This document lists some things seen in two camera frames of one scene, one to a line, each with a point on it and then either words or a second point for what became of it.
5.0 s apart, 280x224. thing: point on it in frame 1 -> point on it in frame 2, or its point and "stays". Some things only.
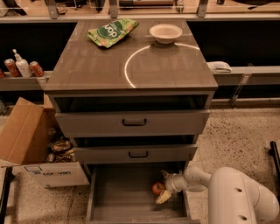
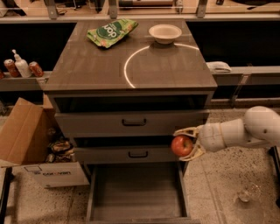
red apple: [157, 187] -> [181, 145]
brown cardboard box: [27, 129] stays
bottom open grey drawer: [122, 193] stays
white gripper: [172, 184] -> [212, 136]
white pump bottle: [23, 66] stays
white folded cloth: [219, 66] stays
